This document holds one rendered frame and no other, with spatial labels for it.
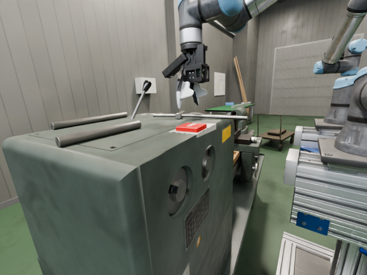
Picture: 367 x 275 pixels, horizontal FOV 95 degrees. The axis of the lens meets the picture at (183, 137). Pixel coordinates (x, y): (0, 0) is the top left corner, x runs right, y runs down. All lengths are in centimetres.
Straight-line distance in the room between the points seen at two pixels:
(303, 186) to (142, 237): 54
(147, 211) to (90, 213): 10
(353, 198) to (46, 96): 323
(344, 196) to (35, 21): 347
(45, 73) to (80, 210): 294
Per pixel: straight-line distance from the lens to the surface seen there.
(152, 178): 26
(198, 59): 60
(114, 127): 44
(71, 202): 38
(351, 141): 67
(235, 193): 149
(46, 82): 321
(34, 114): 315
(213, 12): 60
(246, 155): 145
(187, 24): 62
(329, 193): 70
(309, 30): 1059
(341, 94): 114
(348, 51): 147
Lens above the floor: 135
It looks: 15 degrees down
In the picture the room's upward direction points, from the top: 3 degrees counter-clockwise
